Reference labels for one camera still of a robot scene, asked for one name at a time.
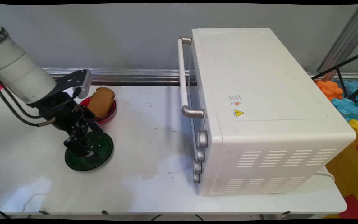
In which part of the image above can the black cable with metal plug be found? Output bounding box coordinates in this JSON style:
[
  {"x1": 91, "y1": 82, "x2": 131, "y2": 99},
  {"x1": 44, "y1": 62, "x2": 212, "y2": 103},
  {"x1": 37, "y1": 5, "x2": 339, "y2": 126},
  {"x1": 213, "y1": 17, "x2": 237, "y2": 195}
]
[{"x1": 0, "y1": 76, "x2": 56, "y2": 127}]

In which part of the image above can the blue foam puzzle piece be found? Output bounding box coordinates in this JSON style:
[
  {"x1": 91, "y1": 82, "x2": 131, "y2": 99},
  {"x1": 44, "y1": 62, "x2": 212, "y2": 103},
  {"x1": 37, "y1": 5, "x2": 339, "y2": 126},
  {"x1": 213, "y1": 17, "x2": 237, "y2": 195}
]
[
  {"x1": 331, "y1": 97, "x2": 358, "y2": 120},
  {"x1": 337, "y1": 80, "x2": 358, "y2": 103}
]

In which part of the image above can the white oven power cord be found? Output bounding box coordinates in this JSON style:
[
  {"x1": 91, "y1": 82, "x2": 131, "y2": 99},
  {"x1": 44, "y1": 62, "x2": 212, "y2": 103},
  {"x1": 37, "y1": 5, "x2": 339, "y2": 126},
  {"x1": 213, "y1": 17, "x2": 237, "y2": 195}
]
[{"x1": 317, "y1": 170, "x2": 335, "y2": 184}]

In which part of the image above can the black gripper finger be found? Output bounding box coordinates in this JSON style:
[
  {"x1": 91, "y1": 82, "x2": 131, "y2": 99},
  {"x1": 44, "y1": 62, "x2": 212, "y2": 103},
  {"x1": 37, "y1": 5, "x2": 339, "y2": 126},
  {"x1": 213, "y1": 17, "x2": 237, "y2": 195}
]
[
  {"x1": 63, "y1": 123, "x2": 90, "y2": 158},
  {"x1": 85, "y1": 118, "x2": 104, "y2": 156}
]

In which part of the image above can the brown bread slice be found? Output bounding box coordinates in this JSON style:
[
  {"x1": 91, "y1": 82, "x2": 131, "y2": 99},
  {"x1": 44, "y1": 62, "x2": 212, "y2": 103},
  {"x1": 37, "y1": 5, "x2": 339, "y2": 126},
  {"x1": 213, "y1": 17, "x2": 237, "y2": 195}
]
[{"x1": 87, "y1": 87, "x2": 116, "y2": 119}]

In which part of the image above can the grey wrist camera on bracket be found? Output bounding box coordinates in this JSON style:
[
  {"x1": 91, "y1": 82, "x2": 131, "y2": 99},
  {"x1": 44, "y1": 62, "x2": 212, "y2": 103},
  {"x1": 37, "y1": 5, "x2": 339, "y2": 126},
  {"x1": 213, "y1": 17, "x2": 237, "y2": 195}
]
[{"x1": 54, "y1": 69, "x2": 92, "y2": 99}]

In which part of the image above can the yellow floor mat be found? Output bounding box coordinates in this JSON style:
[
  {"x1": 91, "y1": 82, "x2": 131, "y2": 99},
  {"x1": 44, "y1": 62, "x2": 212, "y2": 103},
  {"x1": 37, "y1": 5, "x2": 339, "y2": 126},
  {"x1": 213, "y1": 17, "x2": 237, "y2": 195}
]
[{"x1": 324, "y1": 137, "x2": 358, "y2": 218}]

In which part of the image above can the orange foam puzzle piece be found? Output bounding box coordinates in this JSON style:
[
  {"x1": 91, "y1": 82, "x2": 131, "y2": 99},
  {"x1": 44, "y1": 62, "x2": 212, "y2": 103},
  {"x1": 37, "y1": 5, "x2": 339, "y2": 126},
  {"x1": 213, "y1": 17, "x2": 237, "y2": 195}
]
[{"x1": 315, "y1": 80, "x2": 344, "y2": 100}]

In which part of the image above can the black tripod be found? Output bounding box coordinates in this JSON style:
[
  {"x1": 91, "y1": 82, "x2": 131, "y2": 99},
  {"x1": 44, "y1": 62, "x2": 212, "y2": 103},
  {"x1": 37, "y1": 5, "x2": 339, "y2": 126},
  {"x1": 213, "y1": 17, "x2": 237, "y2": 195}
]
[{"x1": 311, "y1": 50, "x2": 358, "y2": 103}]

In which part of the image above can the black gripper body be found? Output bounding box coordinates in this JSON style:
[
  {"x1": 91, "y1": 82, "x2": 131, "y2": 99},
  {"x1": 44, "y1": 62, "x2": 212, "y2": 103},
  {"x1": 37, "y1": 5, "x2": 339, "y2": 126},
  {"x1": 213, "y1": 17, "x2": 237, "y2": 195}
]
[{"x1": 30, "y1": 92, "x2": 98, "y2": 133}]

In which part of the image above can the red bowl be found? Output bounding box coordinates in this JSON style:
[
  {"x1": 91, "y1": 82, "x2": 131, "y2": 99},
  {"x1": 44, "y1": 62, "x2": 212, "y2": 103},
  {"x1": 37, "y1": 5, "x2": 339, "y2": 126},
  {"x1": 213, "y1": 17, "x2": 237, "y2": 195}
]
[{"x1": 79, "y1": 96, "x2": 117, "y2": 124}]

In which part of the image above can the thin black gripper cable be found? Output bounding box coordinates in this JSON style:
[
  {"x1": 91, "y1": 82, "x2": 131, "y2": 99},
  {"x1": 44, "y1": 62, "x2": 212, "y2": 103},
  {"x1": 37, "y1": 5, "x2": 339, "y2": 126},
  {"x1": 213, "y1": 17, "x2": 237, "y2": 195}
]
[{"x1": 0, "y1": 69, "x2": 43, "y2": 119}]

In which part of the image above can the white toaster oven body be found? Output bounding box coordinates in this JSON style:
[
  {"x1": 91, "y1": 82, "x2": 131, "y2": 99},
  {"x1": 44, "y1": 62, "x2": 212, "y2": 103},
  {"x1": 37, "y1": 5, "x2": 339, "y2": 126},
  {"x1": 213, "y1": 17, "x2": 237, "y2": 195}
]
[{"x1": 189, "y1": 27, "x2": 357, "y2": 196}]

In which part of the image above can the aluminium profile post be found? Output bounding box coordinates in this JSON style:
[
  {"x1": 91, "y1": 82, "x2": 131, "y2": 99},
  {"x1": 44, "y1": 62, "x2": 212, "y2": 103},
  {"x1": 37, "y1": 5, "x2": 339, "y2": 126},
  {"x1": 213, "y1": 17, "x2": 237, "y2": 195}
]
[{"x1": 317, "y1": 5, "x2": 358, "y2": 81}]

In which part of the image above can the aluminium rail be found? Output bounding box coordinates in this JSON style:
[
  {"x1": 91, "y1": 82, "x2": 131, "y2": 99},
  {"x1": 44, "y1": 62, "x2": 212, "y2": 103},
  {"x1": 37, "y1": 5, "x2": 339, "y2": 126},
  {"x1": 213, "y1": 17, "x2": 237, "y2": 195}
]
[{"x1": 42, "y1": 67, "x2": 358, "y2": 86}]

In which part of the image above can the dark green bowl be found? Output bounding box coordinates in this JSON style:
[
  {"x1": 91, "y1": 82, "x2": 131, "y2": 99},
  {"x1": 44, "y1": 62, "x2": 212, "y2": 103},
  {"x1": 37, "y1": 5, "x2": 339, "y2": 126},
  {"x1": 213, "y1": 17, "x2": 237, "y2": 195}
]
[{"x1": 64, "y1": 131, "x2": 114, "y2": 172}]

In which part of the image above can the glass oven door with handle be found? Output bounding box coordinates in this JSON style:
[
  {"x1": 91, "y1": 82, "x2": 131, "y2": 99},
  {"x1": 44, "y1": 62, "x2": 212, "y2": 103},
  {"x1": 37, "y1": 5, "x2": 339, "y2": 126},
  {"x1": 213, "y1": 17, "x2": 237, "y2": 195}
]
[{"x1": 178, "y1": 37, "x2": 205, "y2": 125}]

